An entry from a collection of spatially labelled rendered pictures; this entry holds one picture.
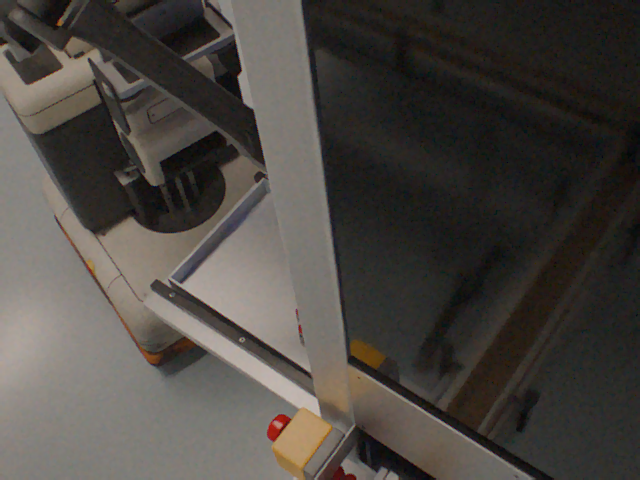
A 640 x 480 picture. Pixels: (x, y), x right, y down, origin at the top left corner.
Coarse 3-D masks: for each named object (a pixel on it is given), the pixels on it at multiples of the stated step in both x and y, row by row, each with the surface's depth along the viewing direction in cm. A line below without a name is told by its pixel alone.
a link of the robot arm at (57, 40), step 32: (96, 0) 95; (32, 32) 95; (64, 32) 95; (96, 32) 96; (128, 32) 97; (128, 64) 99; (160, 64) 100; (192, 96) 103; (224, 96) 105; (224, 128) 106; (256, 128) 108; (256, 160) 110
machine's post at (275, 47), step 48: (240, 0) 55; (288, 0) 52; (288, 48) 55; (288, 96) 60; (288, 144) 65; (288, 192) 71; (288, 240) 79; (336, 240) 75; (336, 288) 81; (336, 336) 89; (336, 384) 101
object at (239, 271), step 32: (256, 192) 148; (224, 224) 144; (256, 224) 147; (192, 256) 140; (224, 256) 143; (256, 256) 143; (192, 288) 140; (224, 288) 139; (256, 288) 139; (288, 288) 138; (224, 320) 135; (256, 320) 135; (288, 320) 135; (288, 352) 131
